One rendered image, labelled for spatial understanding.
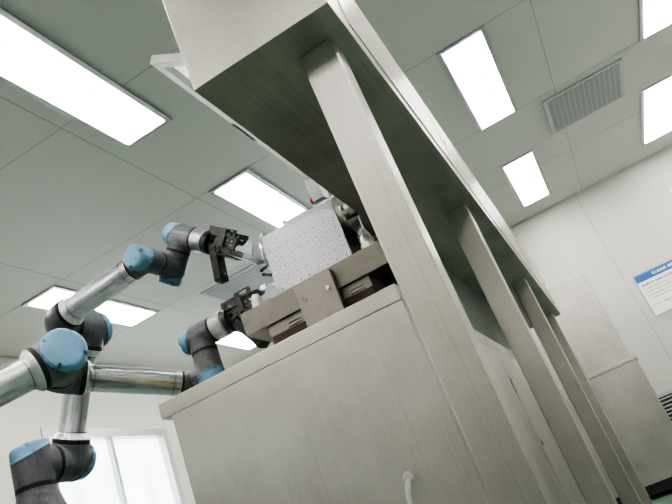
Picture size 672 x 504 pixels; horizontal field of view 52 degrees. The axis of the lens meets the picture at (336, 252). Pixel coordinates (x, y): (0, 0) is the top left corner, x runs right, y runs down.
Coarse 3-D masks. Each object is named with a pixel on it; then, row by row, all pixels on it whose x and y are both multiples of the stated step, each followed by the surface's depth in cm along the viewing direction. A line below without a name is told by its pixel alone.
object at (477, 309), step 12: (456, 276) 242; (456, 288) 228; (468, 288) 255; (468, 300) 239; (480, 300) 269; (468, 312) 226; (480, 312) 252; (492, 312) 285; (480, 324) 237; (492, 324) 266; (492, 336) 250; (504, 336) 282
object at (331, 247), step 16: (320, 240) 189; (336, 240) 187; (288, 256) 191; (304, 256) 189; (320, 256) 187; (336, 256) 185; (272, 272) 192; (288, 272) 190; (304, 272) 188; (288, 288) 189
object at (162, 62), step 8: (152, 56) 211; (160, 56) 210; (168, 56) 209; (176, 56) 207; (152, 64) 211; (160, 64) 210; (168, 64) 209; (176, 64) 209; (184, 64) 208; (168, 72) 215; (176, 80) 221; (184, 80) 222; (184, 88) 226; (192, 88) 226; (200, 96) 231; (208, 104) 237; (216, 112) 243; (232, 120) 249; (240, 128) 256; (248, 136) 262; (264, 144) 270; (272, 152) 278; (296, 168) 295; (304, 176) 305
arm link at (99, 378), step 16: (96, 368) 189; (112, 368) 191; (128, 368) 193; (144, 368) 196; (80, 384) 185; (96, 384) 188; (112, 384) 189; (128, 384) 191; (144, 384) 193; (160, 384) 195; (176, 384) 197
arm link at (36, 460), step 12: (24, 444) 202; (36, 444) 203; (48, 444) 207; (12, 456) 201; (24, 456) 200; (36, 456) 201; (48, 456) 204; (60, 456) 208; (12, 468) 200; (24, 468) 199; (36, 468) 200; (48, 468) 202; (60, 468) 207; (12, 480) 200; (24, 480) 198; (36, 480) 198
